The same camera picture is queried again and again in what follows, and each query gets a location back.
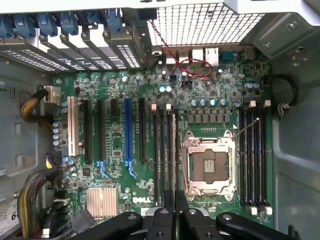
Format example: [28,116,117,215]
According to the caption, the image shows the RAM slot black latches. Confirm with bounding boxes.
[239,103,249,213]
[256,103,264,213]
[172,104,181,192]
[157,103,166,203]

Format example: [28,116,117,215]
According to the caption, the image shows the RAM slot white latches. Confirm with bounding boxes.
[248,100,258,216]
[150,103,160,205]
[262,99,273,216]

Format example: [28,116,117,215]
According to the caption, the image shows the RAM memory stick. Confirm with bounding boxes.
[165,102,173,192]

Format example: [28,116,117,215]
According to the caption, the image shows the silver finned heatsink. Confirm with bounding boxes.
[86,186,119,218]

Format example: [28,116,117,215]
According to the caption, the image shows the black angled plug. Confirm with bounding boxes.
[71,208,94,234]

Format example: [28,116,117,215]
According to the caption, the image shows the silver CPU socket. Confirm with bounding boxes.
[181,129,238,202]

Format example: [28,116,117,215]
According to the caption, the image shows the light blue slot latch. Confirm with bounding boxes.
[124,160,138,180]
[95,160,110,180]

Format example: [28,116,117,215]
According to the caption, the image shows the long black expansion slot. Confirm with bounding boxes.
[83,99,94,163]
[138,97,148,163]
[96,99,108,161]

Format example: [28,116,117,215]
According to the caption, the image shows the blue expansion slot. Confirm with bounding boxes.
[123,97,134,163]

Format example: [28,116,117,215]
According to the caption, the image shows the silver locking lever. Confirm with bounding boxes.
[230,117,260,140]

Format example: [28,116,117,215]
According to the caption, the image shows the grey metal PC case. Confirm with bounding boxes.
[0,0,320,240]

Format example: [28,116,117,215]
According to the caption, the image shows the short black expansion slot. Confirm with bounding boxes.
[110,98,120,118]

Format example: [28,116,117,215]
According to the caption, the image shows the white expansion slot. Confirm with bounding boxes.
[66,96,81,157]

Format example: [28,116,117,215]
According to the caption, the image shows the green Dell motherboard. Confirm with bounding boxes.
[52,47,275,240]

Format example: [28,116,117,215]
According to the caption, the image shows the blue card retention clip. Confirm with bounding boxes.
[104,8,124,35]
[59,11,81,36]
[86,9,103,28]
[0,14,15,40]
[37,12,61,37]
[13,13,37,38]

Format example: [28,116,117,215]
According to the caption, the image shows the sleeved cable black plug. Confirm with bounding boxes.
[16,152,63,238]

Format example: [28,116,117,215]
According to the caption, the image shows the black looped cable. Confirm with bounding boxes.
[263,74,299,112]

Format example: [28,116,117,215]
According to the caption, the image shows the red and black twisted wire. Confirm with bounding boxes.
[147,19,213,80]

